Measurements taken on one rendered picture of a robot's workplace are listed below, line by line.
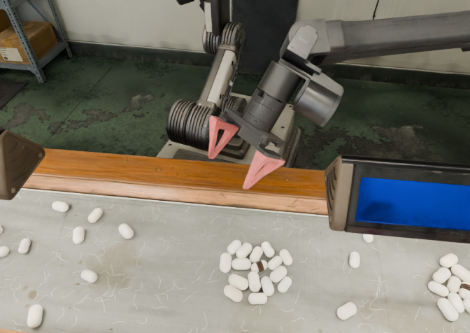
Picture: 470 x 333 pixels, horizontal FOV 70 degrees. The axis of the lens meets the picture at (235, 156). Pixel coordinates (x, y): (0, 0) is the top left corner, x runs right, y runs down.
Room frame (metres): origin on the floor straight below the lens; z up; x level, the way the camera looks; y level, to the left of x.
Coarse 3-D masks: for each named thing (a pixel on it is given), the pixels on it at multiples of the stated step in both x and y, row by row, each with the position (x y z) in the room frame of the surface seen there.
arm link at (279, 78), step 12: (276, 72) 0.47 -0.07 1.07; (288, 72) 0.47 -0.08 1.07; (300, 72) 0.49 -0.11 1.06; (264, 84) 0.47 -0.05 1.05; (276, 84) 0.46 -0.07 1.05; (288, 84) 0.46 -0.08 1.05; (264, 96) 0.46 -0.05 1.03; (276, 96) 0.45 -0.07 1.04; (288, 96) 0.46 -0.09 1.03; (300, 96) 0.45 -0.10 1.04
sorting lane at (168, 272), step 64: (64, 192) 0.50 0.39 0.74; (64, 256) 0.34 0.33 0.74; (128, 256) 0.34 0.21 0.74; (192, 256) 0.34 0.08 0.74; (320, 256) 0.34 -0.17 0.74; (384, 256) 0.34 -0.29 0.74; (0, 320) 0.22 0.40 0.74; (64, 320) 0.22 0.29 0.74; (128, 320) 0.22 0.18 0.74; (192, 320) 0.22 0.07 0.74; (256, 320) 0.22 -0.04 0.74; (320, 320) 0.22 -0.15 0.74; (384, 320) 0.22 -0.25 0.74; (448, 320) 0.22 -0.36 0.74
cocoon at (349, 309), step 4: (348, 304) 0.24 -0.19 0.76; (352, 304) 0.24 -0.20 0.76; (340, 308) 0.23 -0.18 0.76; (344, 308) 0.23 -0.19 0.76; (348, 308) 0.23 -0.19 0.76; (352, 308) 0.23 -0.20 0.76; (356, 308) 0.23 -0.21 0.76; (340, 312) 0.23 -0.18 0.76; (344, 312) 0.23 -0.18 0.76; (348, 312) 0.23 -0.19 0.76; (352, 312) 0.23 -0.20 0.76; (340, 316) 0.22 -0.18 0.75; (344, 316) 0.22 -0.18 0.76; (348, 316) 0.22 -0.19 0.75
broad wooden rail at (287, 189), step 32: (64, 160) 0.58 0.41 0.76; (96, 160) 0.58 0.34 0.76; (128, 160) 0.58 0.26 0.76; (160, 160) 0.58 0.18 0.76; (192, 160) 0.58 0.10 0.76; (96, 192) 0.50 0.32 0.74; (128, 192) 0.50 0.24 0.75; (160, 192) 0.49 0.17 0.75; (192, 192) 0.49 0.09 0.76; (224, 192) 0.48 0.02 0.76; (256, 192) 0.48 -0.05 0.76; (288, 192) 0.48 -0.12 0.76; (320, 192) 0.48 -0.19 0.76
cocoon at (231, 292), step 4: (224, 288) 0.27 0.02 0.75; (228, 288) 0.27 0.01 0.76; (232, 288) 0.27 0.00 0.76; (224, 292) 0.26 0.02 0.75; (228, 292) 0.26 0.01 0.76; (232, 292) 0.26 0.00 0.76; (236, 292) 0.26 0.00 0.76; (240, 292) 0.26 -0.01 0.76; (228, 296) 0.26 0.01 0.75; (232, 296) 0.25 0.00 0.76; (236, 296) 0.25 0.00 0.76; (240, 296) 0.25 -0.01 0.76; (236, 300) 0.25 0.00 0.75; (240, 300) 0.25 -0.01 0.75
